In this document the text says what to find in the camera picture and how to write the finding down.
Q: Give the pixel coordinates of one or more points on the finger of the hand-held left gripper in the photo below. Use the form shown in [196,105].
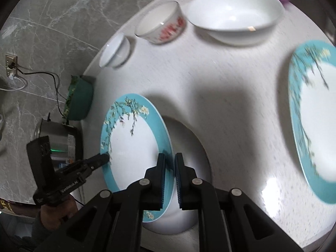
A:
[99,159]

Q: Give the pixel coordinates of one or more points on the green plastic basin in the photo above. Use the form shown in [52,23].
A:
[81,99]

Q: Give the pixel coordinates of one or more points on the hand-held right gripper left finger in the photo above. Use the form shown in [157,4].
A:
[162,168]

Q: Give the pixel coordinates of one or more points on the white bowl with red print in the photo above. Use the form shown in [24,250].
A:
[160,21]

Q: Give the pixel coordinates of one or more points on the small white bowl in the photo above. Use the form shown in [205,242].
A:
[113,50]

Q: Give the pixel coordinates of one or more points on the teal floral plate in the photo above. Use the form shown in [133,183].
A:
[131,152]
[312,115]

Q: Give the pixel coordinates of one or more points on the white plate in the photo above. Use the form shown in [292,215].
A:
[189,149]

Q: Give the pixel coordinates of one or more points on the person's left hand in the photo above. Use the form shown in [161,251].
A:
[56,212]

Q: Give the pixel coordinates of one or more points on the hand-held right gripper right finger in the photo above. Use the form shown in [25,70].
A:
[178,168]

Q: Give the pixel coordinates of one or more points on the stainless steel rice cooker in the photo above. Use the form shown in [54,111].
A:
[56,134]

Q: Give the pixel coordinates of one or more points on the wall socket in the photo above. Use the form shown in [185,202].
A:
[11,64]

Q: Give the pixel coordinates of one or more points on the large white bowl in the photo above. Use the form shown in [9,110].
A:
[231,13]

